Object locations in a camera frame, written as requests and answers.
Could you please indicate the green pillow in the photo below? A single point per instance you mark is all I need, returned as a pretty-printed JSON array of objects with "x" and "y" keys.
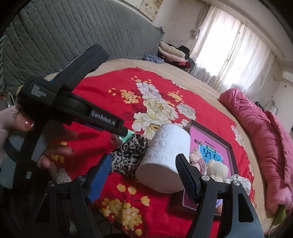
[{"x": 280, "y": 215}]

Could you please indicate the stack of folded clothes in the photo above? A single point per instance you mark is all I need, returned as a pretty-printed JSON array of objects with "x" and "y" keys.
[{"x": 178, "y": 57}]

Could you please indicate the green white tissue pack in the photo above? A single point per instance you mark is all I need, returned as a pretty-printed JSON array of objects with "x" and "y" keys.
[{"x": 122, "y": 139}]

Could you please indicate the gray quilted sofa cover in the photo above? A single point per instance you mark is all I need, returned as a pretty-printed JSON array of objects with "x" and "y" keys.
[{"x": 46, "y": 35}]

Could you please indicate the white sheer curtain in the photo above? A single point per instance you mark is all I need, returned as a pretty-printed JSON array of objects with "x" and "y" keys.
[{"x": 228, "y": 54}]

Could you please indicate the white toilet paper roll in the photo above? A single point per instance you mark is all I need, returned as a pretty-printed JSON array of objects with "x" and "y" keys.
[{"x": 157, "y": 169}]

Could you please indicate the leopard print scrunchie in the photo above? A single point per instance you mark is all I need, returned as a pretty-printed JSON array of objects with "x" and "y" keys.
[{"x": 128, "y": 156}]

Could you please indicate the cream plush toy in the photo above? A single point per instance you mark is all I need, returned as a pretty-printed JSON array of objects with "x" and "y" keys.
[{"x": 217, "y": 170}]

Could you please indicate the blue Chinese book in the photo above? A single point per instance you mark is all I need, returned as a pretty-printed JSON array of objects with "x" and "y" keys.
[{"x": 208, "y": 152}]

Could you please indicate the floral wall painting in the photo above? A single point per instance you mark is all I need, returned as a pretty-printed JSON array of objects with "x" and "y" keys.
[{"x": 149, "y": 8}]

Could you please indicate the pink quilted comforter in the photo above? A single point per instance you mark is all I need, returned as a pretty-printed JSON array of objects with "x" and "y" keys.
[{"x": 272, "y": 144}]

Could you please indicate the left hand painted nails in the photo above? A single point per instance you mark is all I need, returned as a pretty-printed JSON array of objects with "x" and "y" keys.
[{"x": 25, "y": 124}]

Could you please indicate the dark-rimmed pink tray box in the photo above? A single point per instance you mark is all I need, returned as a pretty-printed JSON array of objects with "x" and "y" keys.
[{"x": 199, "y": 134}]

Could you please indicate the red floral blanket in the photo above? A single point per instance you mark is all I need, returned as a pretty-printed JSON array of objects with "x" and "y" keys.
[{"x": 145, "y": 101}]

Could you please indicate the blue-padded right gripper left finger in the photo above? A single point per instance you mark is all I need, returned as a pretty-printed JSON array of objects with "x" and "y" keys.
[{"x": 96, "y": 178}]

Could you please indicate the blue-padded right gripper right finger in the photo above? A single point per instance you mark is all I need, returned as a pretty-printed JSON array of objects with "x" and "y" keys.
[{"x": 190, "y": 178}]

